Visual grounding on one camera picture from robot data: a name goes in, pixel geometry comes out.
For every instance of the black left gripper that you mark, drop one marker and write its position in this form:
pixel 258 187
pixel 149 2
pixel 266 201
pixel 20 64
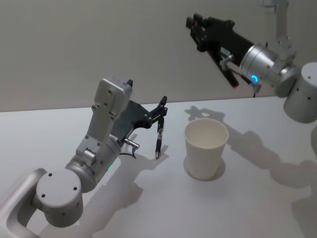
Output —
pixel 131 112

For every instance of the black pen with silver tip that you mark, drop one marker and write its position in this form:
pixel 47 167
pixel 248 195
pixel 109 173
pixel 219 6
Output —
pixel 158 143

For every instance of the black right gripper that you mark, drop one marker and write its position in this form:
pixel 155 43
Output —
pixel 230 39

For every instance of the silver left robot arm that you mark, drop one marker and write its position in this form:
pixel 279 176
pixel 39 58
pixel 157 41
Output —
pixel 58 188

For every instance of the white paper cup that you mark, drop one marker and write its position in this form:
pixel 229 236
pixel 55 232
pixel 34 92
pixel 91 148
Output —
pixel 204 151

